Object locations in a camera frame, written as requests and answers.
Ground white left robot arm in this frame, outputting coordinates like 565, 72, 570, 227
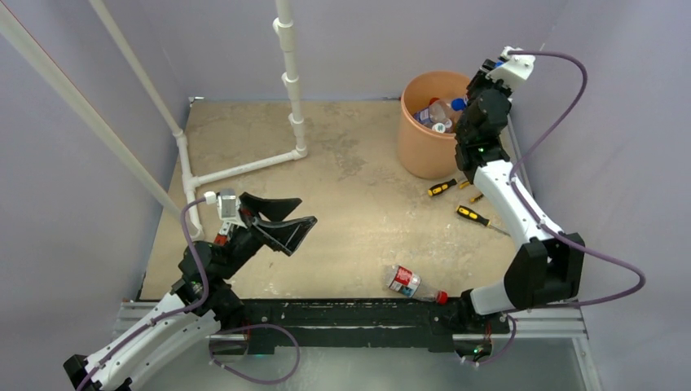
64, 189, 318, 390

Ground adjustable wrench red handle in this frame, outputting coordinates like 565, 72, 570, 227
213, 226, 231, 246

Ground yellow handled pliers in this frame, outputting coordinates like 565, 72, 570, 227
469, 193, 484, 204

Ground crushed white cap bottle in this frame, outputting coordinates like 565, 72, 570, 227
431, 121, 453, 134

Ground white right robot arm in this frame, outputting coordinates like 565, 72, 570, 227
455, 52, 583, 332

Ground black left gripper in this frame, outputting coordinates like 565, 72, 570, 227
218, 192, 316, 279

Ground small blue Pepsi bottle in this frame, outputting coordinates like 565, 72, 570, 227
412, 100, 452, 132

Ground purple loop cable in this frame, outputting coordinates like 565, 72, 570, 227
209, 323, 301, 384

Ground orange plastic bin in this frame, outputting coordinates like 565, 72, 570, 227
397, 70, 470, 179

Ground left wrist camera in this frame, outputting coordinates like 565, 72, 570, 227
204, 188, 244, 226

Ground red blue label bottle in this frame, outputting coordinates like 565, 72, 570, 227
384, 264, 448, 305

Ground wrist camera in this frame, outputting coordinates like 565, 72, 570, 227
486, 46, 535, 92
204, 188, 244, 226

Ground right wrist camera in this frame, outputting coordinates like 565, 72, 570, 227
486, 46, 535, 92

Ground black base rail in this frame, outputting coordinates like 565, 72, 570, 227
241, 297, 490, 354

